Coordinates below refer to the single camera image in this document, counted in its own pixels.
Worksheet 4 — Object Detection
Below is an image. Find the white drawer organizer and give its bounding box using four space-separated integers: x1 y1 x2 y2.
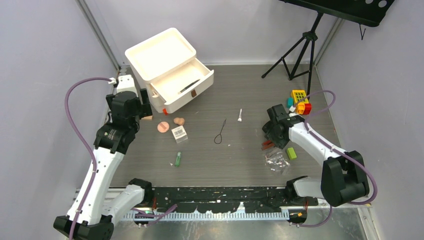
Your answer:
124 27 214 114

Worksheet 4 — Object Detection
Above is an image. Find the dark green makeup stick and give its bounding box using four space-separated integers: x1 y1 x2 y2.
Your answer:
178 79 200 94

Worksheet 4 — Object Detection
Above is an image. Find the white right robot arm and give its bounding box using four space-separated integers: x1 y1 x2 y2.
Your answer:
262 104 370 207

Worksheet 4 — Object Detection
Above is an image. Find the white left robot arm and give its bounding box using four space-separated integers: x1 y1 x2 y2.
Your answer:
53 91 154 240

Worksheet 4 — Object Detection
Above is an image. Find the beige makeup sponge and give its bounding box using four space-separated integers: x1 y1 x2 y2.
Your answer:
173 117 185 126

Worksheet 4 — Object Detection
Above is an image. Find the tan wooden block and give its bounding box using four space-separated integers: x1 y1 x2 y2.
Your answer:
142 115 153 121

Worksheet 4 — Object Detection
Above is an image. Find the lime green block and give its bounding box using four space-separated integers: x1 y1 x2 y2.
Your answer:
286 147 297 160

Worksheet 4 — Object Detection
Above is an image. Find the clear plastic bag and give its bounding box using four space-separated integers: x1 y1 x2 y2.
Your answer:
264 148 291 175

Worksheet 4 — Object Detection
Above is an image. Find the teal wooden block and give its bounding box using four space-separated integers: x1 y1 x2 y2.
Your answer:
286 97 294 108

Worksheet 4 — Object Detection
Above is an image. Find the white small cream tube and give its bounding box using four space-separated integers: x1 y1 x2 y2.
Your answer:
237 108 243 122

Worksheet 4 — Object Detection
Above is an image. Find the red toy block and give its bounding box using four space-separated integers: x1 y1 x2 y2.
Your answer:
302 103 312 115

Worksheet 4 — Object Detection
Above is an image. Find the yellow toy block house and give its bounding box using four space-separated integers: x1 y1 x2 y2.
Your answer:
290 89 309 107

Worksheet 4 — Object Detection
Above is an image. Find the pink powder puff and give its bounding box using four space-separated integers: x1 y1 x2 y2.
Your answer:
157 121 170 133

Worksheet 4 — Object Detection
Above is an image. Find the white barcode box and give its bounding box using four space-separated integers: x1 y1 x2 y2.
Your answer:
171 125 188 144

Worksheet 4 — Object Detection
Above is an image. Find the black hair loop tool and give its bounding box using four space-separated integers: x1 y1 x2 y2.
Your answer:
213 118 227 145

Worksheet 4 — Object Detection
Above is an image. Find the green lip balm tube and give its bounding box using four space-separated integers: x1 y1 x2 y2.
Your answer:
174 152 182 167

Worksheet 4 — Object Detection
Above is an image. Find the black tripod stand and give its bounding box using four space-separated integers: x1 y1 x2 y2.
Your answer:
260 11 325 100

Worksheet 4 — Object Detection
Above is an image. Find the black music stand tray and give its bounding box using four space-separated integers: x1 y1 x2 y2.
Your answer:
284 0 395 28

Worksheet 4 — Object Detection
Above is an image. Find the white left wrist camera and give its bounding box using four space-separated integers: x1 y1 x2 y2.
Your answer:
108 74 139 96

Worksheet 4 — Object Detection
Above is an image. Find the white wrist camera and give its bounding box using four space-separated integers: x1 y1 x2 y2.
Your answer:
288 105 304 117
108 74 139 96

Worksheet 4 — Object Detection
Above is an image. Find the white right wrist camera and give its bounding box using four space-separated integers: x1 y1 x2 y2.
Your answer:
288 105 304 117

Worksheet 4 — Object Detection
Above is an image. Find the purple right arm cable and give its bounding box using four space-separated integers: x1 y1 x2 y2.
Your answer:
291 90 379 228

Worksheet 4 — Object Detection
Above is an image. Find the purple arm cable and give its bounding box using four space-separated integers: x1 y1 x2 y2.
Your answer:
291 90 379 228
64 77 179 240

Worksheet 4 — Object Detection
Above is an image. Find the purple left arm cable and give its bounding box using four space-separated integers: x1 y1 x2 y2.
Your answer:
64 77 179 240

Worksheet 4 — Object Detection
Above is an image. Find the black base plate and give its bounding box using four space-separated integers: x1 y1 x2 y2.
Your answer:
136 186 319 214

